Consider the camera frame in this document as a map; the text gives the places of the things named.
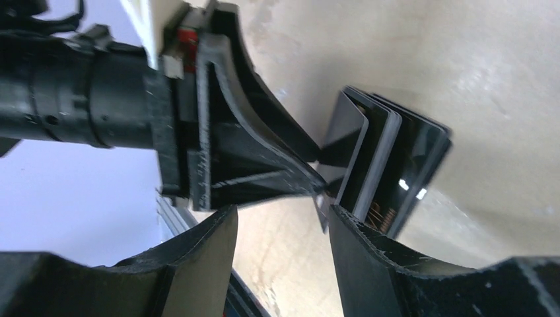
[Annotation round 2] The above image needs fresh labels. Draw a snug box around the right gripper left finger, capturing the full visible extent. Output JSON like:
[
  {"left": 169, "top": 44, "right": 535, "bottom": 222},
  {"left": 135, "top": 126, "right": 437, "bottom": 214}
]
[{"left": 1, "top": 206, "right": 238, "bottom": 316}]

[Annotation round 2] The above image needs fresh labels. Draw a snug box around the aluminium frame rail left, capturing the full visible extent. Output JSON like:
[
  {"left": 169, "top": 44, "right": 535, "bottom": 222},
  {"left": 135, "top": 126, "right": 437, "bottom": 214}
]
[{"left": 157, "top": 195, "right": 198, "bottom": 242}]

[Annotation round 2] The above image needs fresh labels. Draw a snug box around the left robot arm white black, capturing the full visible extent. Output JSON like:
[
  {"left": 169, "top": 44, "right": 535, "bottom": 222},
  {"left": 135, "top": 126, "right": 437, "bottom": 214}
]
[{"left": 1, "top": 1, "right": 326, "bottom": 211}]

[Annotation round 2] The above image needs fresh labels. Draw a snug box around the black credit card stack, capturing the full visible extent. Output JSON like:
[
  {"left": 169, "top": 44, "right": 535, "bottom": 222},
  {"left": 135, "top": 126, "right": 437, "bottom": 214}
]
[{"left": 314, "top": 86, "right": 452, "bottom": 238}]

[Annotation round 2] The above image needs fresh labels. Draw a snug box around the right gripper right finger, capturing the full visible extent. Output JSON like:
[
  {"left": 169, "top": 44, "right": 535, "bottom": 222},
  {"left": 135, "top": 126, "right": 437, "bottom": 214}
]
[{"left": 328, "top": 205, "right": 559, "bottom": 316}]

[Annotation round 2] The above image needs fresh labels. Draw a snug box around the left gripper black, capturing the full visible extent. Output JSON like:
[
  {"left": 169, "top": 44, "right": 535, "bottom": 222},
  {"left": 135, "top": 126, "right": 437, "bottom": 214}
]
[{"left": 146, "top": 1, "right": 326, "bottom": 210}]

